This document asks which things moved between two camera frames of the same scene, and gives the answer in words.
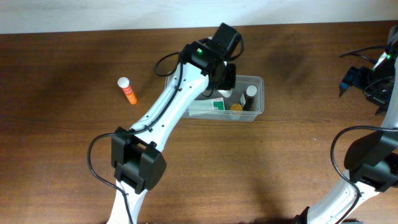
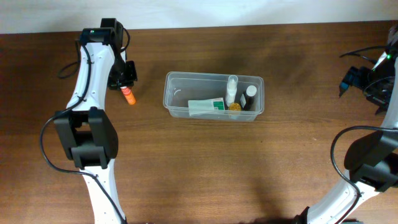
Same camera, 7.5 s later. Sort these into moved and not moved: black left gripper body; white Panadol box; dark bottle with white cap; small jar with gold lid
Moved: black left gripper body
Not moved: small jar with gold lid; dark bottle with white cap; white Panadol box
